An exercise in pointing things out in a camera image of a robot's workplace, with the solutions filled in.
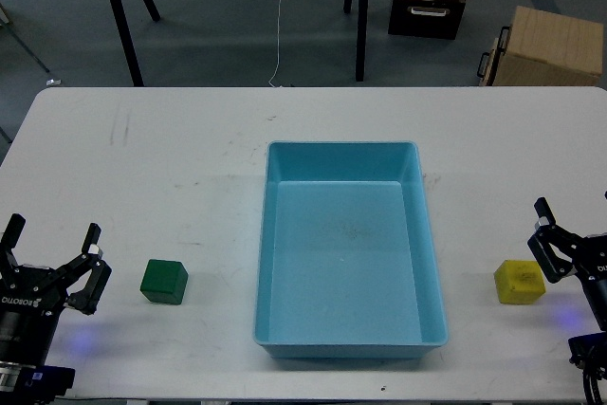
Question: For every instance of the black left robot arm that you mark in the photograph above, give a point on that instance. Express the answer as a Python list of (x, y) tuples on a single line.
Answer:
[(25, 376)]

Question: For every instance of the green wooden cube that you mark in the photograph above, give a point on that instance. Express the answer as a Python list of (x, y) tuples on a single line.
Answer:
[(164, 282)]

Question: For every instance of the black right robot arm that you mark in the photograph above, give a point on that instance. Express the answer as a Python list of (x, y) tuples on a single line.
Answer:
[(588, 353)]

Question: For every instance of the dark drawer box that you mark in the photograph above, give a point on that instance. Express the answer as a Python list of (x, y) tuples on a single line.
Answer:
[(437, 19)]

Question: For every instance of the yellow wooden cube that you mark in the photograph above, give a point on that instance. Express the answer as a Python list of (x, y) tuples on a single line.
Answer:
[(519, 282)]

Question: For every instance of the light blue plastic bin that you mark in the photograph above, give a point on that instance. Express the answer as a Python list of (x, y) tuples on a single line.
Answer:
[(347, 266)]

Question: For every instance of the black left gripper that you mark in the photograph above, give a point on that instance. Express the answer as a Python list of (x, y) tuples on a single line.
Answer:
[(43, 292)]

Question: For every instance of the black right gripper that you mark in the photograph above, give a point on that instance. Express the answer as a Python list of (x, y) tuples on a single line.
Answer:
[(558, 252)]

